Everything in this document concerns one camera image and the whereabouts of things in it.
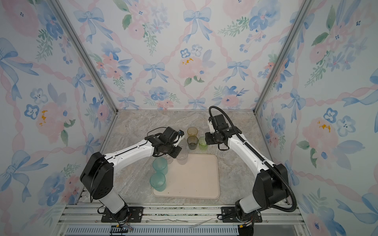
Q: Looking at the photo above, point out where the black corrugated cable hose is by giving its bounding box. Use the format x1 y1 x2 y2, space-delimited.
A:
208 106 297 213

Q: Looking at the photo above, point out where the bright green glass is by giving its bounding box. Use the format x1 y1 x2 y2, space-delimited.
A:
198 136 208 150

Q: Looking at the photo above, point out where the beige plastic tray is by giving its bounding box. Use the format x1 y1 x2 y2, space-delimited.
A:
152 154 220 200

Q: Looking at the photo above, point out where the yellow amber glass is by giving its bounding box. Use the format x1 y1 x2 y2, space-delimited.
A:
187 127 198 137

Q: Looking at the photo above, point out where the clear glass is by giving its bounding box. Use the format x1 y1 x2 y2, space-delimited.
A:
164 155 174 165

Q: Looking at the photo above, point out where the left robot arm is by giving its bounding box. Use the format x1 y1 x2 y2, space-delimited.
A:
80 127 185 221

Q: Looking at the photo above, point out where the tall teal cup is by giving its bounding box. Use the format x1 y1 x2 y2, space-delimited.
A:
153 157 168 175
150 172 166 192

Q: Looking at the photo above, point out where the tall frosted clear cup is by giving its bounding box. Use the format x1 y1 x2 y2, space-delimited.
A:
176 139 188 165

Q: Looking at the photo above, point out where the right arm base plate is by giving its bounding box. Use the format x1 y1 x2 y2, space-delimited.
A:
217 206 262 224

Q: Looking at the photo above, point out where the aluminium rail frame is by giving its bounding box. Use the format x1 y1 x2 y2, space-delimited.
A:
53 204 310 236

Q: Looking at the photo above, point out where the dark smoky glass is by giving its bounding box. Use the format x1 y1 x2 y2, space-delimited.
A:
187 136 198 150

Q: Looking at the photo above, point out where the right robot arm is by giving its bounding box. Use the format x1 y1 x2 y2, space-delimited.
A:
205 114 297 221

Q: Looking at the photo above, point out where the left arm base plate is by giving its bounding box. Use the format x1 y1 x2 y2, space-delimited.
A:
101 206 144 224

